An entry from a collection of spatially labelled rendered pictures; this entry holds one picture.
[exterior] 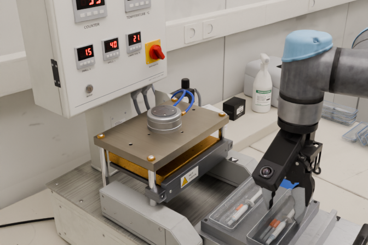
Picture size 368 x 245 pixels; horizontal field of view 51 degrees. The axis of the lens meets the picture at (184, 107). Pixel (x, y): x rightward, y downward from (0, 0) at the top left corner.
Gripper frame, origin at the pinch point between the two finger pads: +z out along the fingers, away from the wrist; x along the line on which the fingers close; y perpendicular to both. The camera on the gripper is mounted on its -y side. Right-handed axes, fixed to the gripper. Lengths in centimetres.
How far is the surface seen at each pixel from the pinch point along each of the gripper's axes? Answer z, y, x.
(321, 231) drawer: 0.0, -0.1, -7.8
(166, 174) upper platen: -4.8, -9.0, 22.0
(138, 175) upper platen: -2.0, -10.0, 29.4
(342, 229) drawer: 3.9, 7.6, -9.8
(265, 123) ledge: 21, 72, 40
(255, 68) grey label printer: 5, 91, 56
